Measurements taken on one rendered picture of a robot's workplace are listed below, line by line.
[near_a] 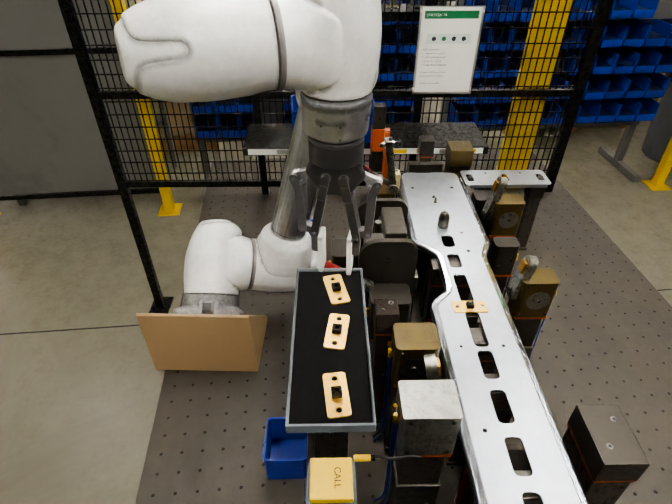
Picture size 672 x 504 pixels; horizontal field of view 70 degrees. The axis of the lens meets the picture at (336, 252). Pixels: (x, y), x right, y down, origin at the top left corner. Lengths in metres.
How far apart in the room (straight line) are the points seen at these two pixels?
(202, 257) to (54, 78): 2.07
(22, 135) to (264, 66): 3.02
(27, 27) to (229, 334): 2.30
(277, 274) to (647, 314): 1.19
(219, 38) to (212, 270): 0.92
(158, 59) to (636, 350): 1.52
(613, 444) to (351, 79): 0.77
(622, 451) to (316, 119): 0.77
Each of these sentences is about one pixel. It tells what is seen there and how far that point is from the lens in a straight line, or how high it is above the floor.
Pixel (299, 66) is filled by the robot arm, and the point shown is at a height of 1.66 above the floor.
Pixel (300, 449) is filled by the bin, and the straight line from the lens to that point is 1.29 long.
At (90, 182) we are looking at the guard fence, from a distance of 3.52.
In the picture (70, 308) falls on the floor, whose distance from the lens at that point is 2.94.
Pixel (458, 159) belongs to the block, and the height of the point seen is 1.03.
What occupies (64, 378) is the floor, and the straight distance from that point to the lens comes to 2.60.
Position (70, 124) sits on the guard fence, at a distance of 3.36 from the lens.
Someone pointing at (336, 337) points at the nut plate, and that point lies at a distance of 0.88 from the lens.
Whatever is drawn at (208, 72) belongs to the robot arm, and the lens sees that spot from 0.54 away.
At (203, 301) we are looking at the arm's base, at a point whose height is 0.92.
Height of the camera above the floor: 1.82
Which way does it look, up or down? 38 degrees down
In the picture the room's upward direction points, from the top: straight up
